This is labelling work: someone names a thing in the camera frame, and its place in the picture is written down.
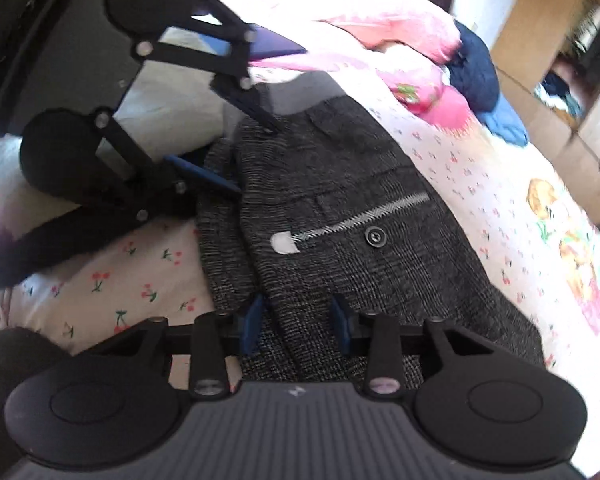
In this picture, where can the pink quilt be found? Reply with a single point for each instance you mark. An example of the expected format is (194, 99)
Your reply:
(355, 25)

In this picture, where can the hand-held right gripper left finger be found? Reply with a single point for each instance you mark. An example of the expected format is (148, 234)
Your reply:
(252, 325)

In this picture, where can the pile of clothes in wardrobe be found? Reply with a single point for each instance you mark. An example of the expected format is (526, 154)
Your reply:
(560, 92)

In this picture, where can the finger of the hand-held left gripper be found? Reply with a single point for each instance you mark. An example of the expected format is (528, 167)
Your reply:
(205, 175)
(260, 107)

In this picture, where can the dark grey tweed jacket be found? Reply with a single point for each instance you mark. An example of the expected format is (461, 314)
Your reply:
(355, 185)

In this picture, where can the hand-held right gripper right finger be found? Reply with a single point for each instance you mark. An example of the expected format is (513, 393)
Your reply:
(342, 327)

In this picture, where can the white cloth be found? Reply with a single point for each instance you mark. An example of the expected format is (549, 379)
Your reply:
(180, 105)

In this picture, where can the cherry print bedsheet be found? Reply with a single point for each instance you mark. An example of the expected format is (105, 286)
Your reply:
(480, 185)

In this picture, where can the hanging clothes in wardrobe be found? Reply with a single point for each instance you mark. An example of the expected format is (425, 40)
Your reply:
(595, 35)

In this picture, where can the blue folded cloth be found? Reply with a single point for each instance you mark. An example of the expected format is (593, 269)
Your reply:
(502, 122)

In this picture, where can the wooden wardrobe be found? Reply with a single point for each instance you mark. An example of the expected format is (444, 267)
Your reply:
(530, 25)

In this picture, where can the navy quilted jacket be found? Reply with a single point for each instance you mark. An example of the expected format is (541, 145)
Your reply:
(475, 65)

